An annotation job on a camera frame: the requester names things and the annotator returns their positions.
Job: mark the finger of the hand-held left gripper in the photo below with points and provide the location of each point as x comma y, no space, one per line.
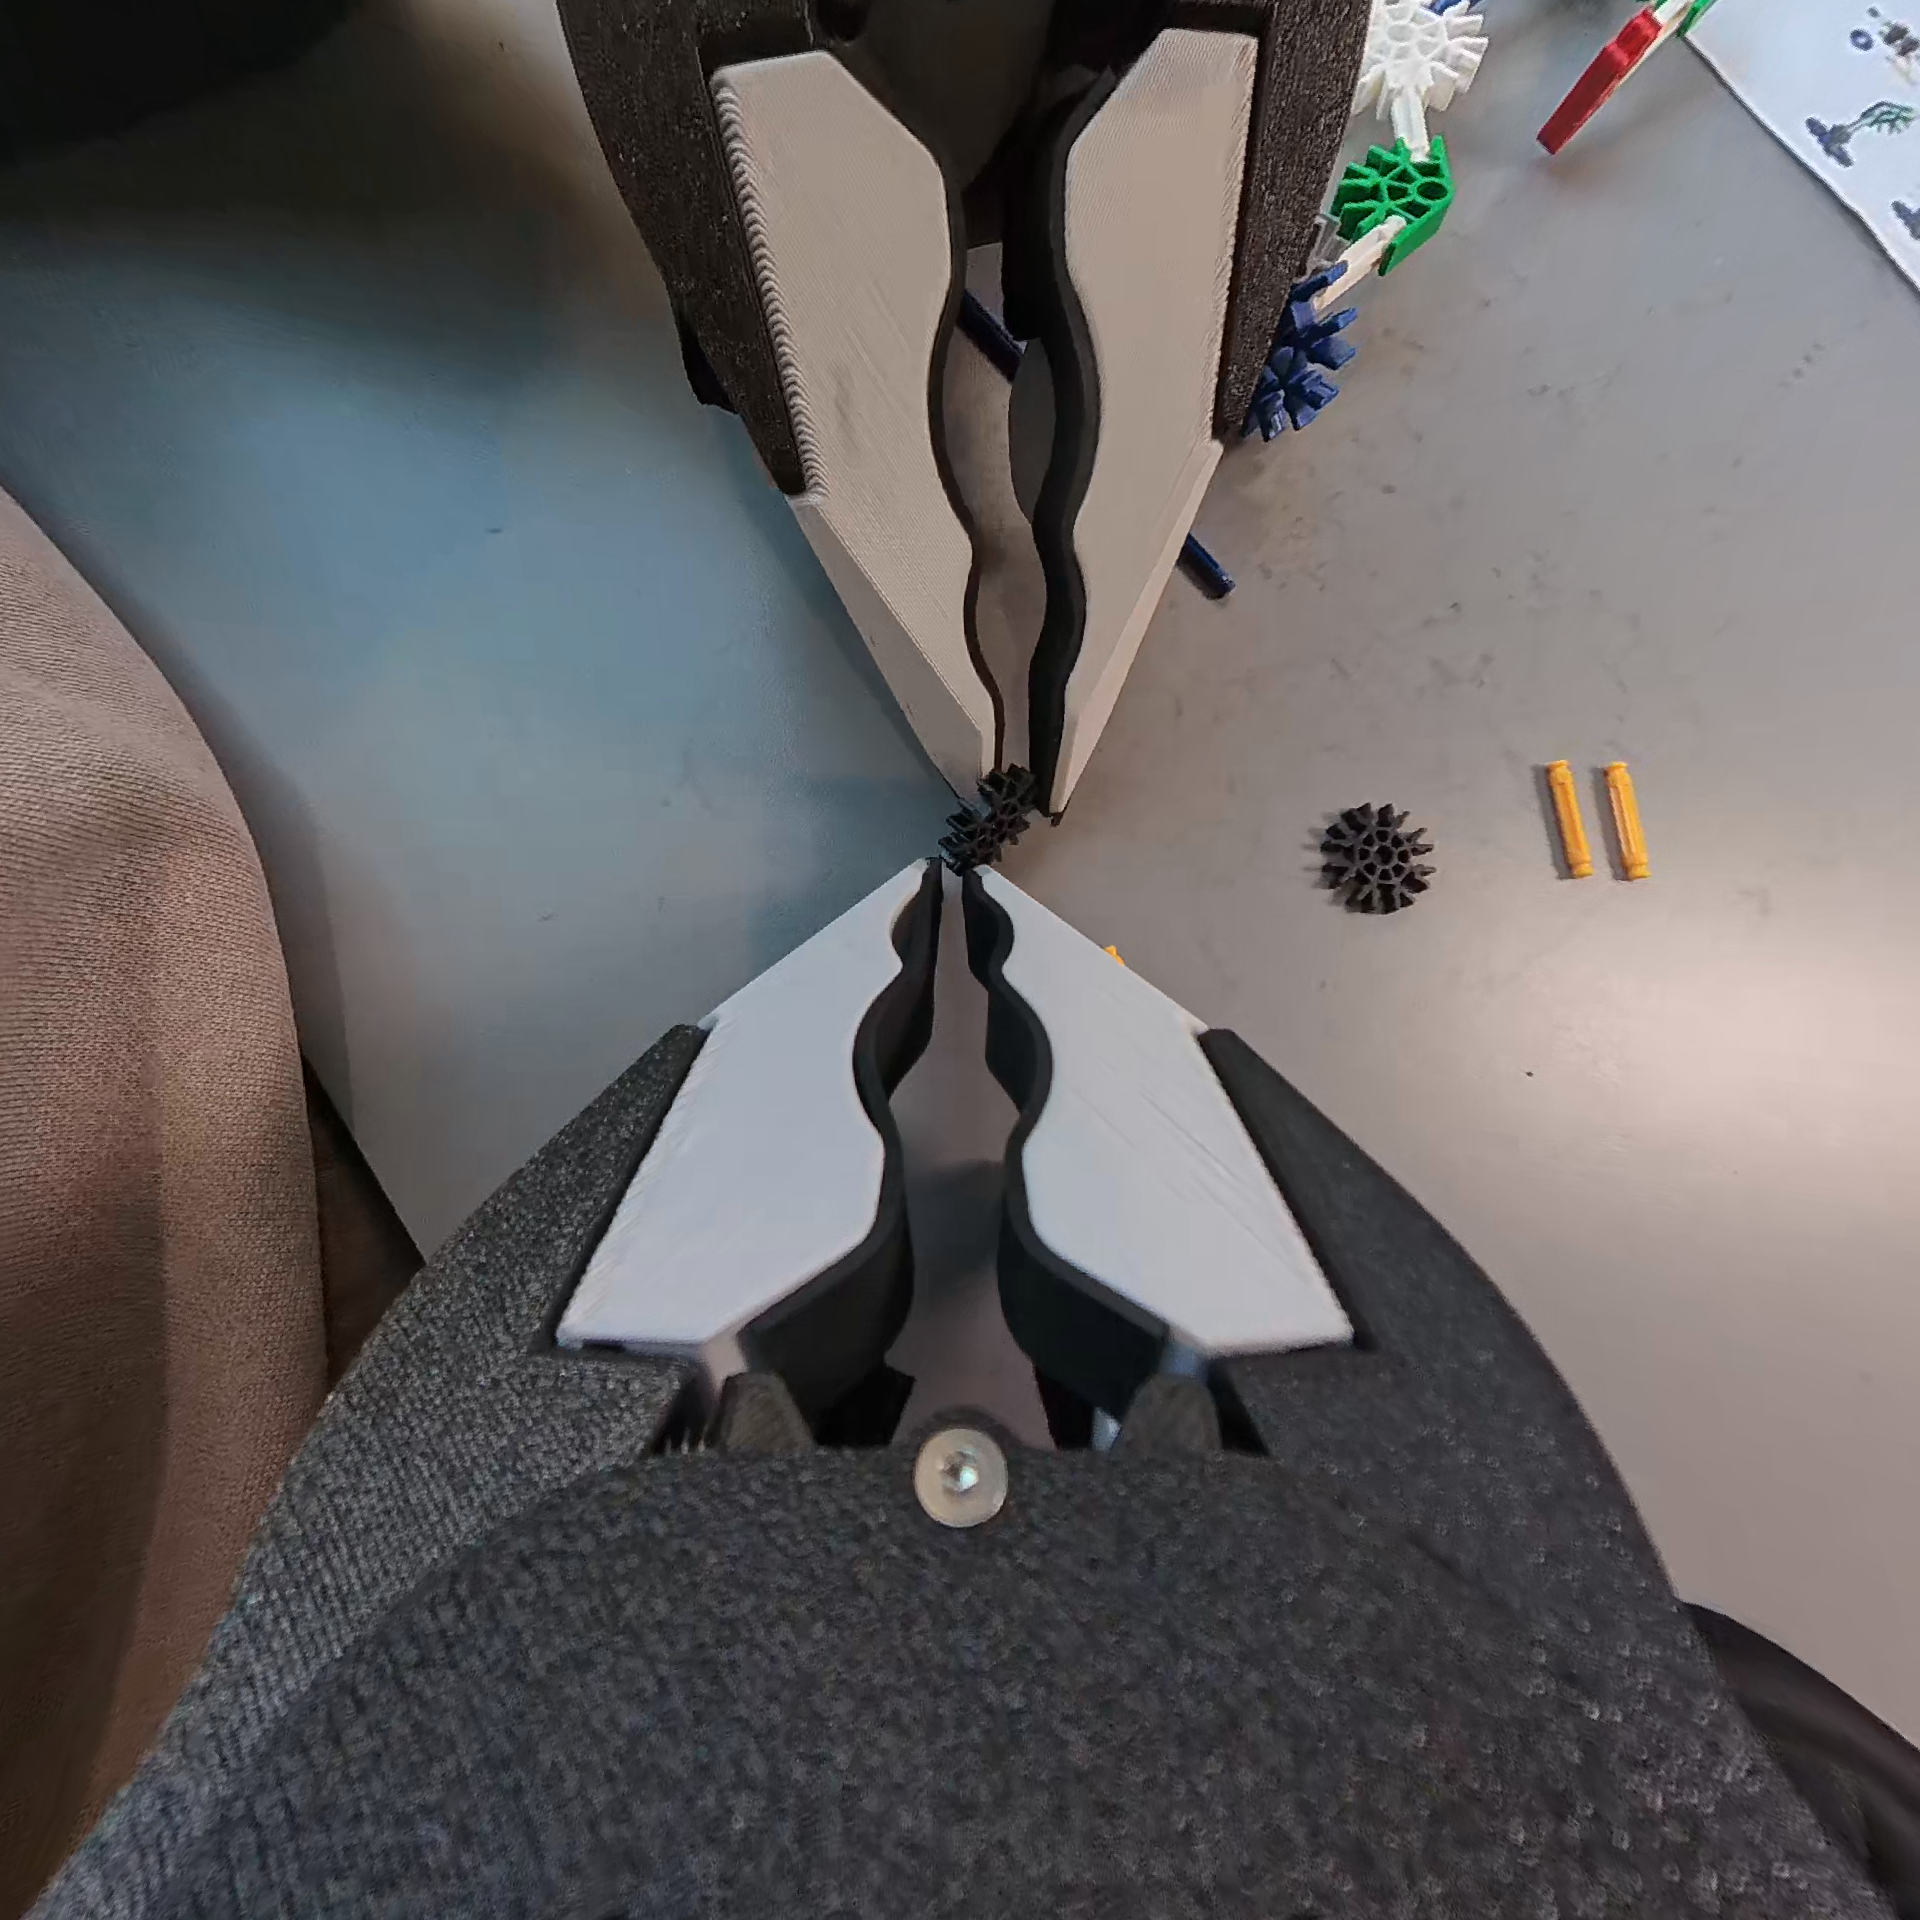
856,329
1162,299

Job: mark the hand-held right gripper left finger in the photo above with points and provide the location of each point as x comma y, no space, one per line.
735,1184

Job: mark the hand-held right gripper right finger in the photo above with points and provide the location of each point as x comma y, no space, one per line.
1171,1184

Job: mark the multicolour toy construction model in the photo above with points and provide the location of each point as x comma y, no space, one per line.
1395,189

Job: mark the small black gear connector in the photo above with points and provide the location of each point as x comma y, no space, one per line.
991,819
1376,857

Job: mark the grey desk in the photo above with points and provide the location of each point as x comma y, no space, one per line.
523,599

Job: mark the long blue toy rod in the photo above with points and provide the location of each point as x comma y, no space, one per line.
1208,570

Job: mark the folded white instruction sheet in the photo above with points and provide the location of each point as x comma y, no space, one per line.
1830,105

